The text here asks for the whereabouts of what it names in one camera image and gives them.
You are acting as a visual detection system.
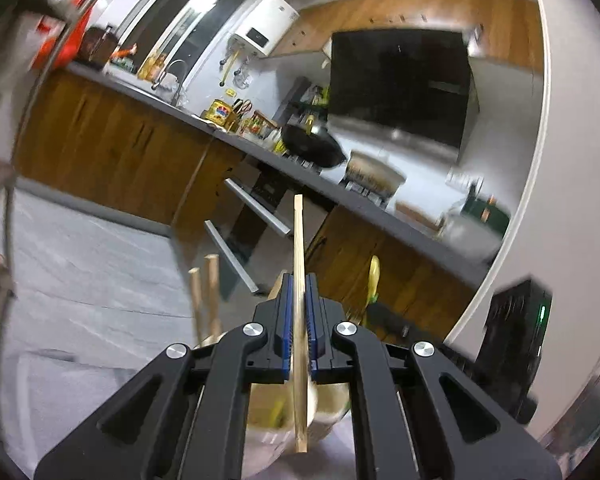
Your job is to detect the wooden kitchen cabinets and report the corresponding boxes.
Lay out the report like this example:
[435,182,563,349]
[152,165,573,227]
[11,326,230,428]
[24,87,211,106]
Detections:
[15,68,483,338]

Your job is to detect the black wok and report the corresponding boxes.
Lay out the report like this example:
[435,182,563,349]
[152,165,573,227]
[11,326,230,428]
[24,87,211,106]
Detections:
[282,124,348,169]

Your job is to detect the white ceramic double utensil holder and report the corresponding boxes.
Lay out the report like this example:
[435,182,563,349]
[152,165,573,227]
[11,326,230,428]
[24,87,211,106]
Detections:
[241,378,354,480]

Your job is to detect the yellow oil bottle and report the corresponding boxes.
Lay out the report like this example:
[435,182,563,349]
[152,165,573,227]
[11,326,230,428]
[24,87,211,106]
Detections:
[202,99,233,127]

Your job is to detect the kitchen window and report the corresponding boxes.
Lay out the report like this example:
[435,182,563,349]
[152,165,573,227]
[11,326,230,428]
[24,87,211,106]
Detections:
[111,0,248,80]

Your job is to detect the white refrigerator side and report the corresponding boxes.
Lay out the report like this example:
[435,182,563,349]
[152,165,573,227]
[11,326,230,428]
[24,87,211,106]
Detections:
[448,0,600,438]

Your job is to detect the white pot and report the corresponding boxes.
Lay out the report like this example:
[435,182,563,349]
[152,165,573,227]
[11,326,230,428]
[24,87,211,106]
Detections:
[343,150,406,200]

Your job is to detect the white water heater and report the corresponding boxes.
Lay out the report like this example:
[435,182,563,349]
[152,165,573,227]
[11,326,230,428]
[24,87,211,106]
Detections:
[232,0,299,58]

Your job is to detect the red plastic bag hanging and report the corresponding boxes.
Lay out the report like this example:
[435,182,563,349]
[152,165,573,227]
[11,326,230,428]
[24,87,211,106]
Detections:
[32,4,94,74]

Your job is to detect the yellow tulip green handle spoon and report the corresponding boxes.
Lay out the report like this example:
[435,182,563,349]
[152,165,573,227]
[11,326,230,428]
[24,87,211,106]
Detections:
[348,255,380,325]

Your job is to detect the black range hood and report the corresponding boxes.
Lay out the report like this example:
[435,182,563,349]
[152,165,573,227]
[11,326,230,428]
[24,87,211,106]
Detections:
[328,28,474,150]

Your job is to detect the steel oven drawers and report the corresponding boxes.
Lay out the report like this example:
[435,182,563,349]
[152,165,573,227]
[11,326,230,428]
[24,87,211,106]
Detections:
[200,157,332,302]

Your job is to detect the chrome faucet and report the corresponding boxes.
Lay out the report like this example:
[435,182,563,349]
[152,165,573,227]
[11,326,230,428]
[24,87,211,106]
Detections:
[151,58,188,107]

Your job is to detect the wooden chopstick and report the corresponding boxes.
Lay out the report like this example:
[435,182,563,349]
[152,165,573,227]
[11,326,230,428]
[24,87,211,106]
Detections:
[204,254,222,344]
[291,194,309,453]
[188,268,202,346]

